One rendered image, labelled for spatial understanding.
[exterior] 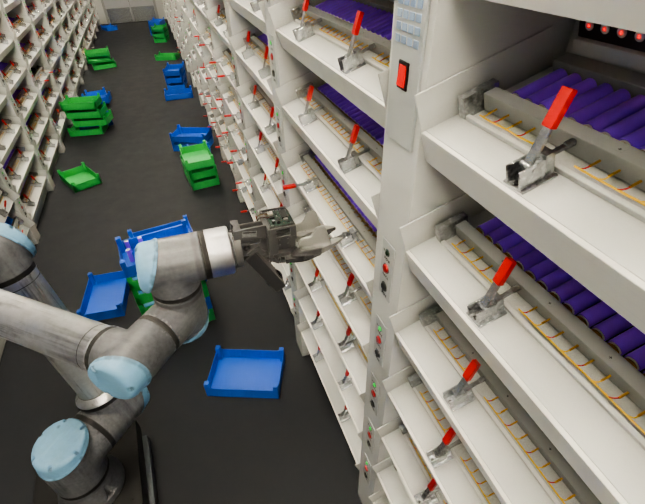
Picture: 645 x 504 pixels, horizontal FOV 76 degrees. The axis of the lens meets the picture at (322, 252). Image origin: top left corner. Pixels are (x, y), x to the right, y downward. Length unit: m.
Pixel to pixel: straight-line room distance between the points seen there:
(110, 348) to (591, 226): 0.69
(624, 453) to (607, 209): 0.23
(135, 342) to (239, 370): 1.17
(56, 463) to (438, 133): 1.27
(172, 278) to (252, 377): 1.17
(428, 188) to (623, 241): 0.28
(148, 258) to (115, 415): 0.82
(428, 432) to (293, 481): 0.85
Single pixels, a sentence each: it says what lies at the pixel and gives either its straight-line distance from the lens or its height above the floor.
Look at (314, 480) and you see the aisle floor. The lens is 1.65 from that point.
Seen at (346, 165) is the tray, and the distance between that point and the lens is 0.85.
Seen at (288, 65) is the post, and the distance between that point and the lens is 1.21.
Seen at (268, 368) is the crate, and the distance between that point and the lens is 1.89.
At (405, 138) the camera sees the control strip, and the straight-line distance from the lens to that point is 0.58.
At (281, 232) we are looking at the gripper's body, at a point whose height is 1.08.
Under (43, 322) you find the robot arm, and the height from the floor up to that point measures 0.97.
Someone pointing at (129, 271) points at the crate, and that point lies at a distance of 1.86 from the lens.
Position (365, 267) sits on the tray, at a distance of 0.90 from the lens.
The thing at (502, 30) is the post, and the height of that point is 1.42.
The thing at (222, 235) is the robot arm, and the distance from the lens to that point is 0.76.
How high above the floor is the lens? 1.52
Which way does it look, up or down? 39 degrees down
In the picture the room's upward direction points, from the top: 2 degrees counter-clockwise
